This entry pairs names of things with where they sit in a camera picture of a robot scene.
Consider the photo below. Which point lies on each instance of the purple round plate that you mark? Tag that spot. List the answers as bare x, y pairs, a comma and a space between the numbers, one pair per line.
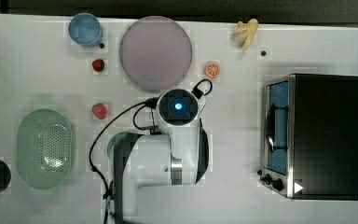
155, 53

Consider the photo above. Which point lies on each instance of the dark red toy strawberry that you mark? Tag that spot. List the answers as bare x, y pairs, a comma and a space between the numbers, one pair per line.
98, 65

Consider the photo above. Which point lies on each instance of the orange slice toy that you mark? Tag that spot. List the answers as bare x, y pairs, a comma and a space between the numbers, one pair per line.
212, 69

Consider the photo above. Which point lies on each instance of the green oval strainer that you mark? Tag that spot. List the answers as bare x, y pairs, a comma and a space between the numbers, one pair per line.
44, 149

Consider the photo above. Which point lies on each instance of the yellow banana toy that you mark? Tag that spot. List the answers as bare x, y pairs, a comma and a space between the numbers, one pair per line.
245, 33

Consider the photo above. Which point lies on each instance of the silver black toaster oven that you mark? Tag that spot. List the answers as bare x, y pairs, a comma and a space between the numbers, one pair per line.
310, 137

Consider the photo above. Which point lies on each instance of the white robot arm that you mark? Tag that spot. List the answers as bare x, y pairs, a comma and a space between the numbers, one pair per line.
176, 155

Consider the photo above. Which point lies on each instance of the light red toy strawberry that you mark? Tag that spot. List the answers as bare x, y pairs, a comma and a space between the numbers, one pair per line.
99, 111

